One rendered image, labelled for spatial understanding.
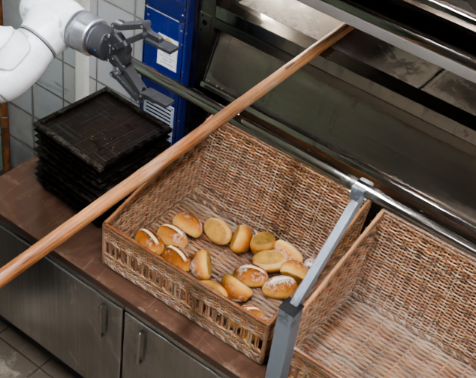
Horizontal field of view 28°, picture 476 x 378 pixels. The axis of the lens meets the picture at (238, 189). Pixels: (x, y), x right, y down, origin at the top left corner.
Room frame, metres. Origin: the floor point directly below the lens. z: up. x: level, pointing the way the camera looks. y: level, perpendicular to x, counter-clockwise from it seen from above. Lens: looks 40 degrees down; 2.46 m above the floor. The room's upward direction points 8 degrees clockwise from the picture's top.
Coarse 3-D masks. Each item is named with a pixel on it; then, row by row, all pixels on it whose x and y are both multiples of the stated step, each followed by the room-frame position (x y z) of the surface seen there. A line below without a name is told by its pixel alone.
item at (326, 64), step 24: (240, 24) 2.24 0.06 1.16; (264, 24) 2.23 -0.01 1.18; (288, 48) 2.16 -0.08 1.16; (336, 72) 2.08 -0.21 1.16; (360, 72) 2.06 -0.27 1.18; (384, 96) 2.00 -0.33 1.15; (408, 96) 1.98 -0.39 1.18; (432, 96) 1.99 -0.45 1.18; (432, 120) 1.93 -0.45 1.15; (456, 120) 1.90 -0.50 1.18
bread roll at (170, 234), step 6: (162, 228) 1.96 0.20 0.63; (168, 228) 1.95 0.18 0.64; (174, 228) 1.95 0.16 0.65; (162, 234) 1.94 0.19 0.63; (168, 234) 1.94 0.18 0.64; (174, 234) 1.94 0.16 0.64; (180, 234) 1.94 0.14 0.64; (162, 240) 1.93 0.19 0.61; (168, 240) 1.93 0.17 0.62; (174, 240) 1.92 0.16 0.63; (180, 240) 1.93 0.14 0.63; (186, 240) 1.94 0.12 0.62; (180, 246) 1.92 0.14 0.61
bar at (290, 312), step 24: (144, 72) 1.94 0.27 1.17; (192, 96) 1.86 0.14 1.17; (240, 120) 1.78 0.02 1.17; (288, 144) 1.72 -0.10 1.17; (312, 168) 1.67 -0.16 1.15; (336, 168) 1.65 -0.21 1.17; (360, 192) 1.59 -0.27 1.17; (408, 216) 1.54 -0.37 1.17; (336, 240) 1.53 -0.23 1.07; (456, 240) 1.48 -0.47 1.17; (312, 264) 1.50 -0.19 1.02; (288, 312) 1.41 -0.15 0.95; (288, 336) 1.40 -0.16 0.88; (288, 360) 1.42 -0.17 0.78
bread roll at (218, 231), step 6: (210, 222) 2.01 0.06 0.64; (216, 222) 2.00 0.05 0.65; (222, 222) 2.00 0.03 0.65; (204, 228) 2.00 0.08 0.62; (210, 228) 1.99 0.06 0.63; (216, 228) 1.99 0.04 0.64; (222, 228) 1.98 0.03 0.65; (228, 228) 1.99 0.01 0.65; (210, 234) 1.98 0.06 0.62; (216, 234) 1.97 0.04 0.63; (222, 234) 1.97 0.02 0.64; (228, 234) 1.97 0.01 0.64; (210, 240) 1.98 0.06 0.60; (216, 240) 1.96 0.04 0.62; (222, 240) 1.95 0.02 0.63; (228, 240) 1.96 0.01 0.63
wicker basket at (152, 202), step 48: (240, 144) 2.17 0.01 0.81; (144, 192) 1.98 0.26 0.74; (192, 192) 2.18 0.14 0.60; (240, 192) 2.12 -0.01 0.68; (288, 192) 2.06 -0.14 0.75; (336, 192) 2.00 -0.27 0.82; (192, 240) 1.98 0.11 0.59; (288, 240) 2.00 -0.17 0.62; (144, 288) 1.76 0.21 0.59; (192, 288) 1.69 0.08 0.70; (240, 336) 1.60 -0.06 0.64
